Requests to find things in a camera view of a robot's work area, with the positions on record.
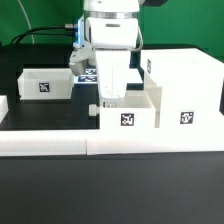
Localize fiducial marker sheet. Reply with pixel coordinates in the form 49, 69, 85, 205
74, 69, 143, 84

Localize white drawer box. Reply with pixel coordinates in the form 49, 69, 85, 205
89, 90, 156, 130
17, 68, 74, 100

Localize white front drawer box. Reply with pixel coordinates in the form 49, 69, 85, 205
89, 90, 156, 130

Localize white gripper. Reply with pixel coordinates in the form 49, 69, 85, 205
95, 50, 131, 102

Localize white drawer cabinet frame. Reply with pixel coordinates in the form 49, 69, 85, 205
140, 48, 224, 129

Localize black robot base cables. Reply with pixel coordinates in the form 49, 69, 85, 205
9, 23, 80, 46

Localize thin white cable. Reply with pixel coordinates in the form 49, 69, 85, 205
18, 0, 36, 45

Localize white rear drawer box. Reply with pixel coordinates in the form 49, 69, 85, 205
17, 68, 74, 100

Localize white fence bar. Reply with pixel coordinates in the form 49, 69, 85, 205
0, 95, 8, 124
0, 131, 87, 157
86, 128, 224, 155

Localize white front fence bar right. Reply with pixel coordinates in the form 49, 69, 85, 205
86, 128, 224, 155

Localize white front fence bar left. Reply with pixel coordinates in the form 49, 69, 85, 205
0, 131, 87, 157

